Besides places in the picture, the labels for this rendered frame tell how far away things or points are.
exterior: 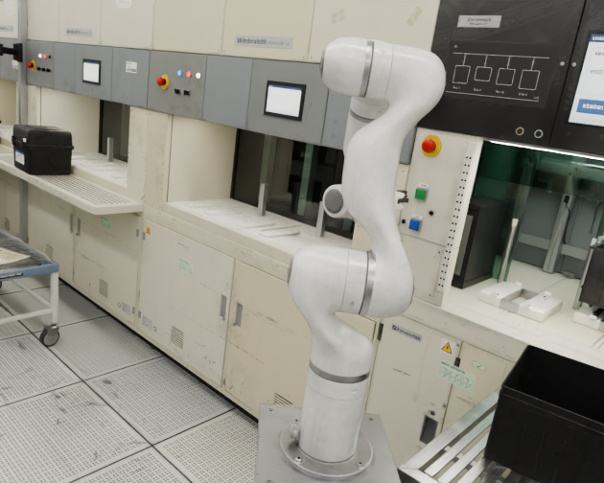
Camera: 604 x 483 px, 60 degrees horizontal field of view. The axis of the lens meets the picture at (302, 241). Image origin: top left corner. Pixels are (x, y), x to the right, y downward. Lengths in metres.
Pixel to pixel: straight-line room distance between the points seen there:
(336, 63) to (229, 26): 1.38
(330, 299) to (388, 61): 0.43
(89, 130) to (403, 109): 3.36
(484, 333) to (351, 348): 0.74
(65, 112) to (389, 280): 3.36
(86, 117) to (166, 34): 1.58
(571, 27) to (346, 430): 1.11
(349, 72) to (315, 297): 0.40
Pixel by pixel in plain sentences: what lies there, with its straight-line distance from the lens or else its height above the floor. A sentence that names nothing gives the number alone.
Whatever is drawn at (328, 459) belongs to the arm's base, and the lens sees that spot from 1.09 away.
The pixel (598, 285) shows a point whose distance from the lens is 1.86.
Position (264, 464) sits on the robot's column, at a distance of 1.09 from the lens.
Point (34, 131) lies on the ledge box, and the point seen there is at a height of 1.05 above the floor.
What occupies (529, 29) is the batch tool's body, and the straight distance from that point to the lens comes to 1.59.
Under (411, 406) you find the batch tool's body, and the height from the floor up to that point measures 0.50.
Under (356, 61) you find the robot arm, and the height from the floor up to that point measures 1.51.
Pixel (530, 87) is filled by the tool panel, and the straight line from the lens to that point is 1.56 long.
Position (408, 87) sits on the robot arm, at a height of 1.48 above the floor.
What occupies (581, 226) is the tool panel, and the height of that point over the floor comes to 1.08.
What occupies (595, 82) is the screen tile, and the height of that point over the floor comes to 1.57.
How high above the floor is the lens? 1.44
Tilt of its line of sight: 15 degrees down
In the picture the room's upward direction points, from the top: 8 degrees clockwise
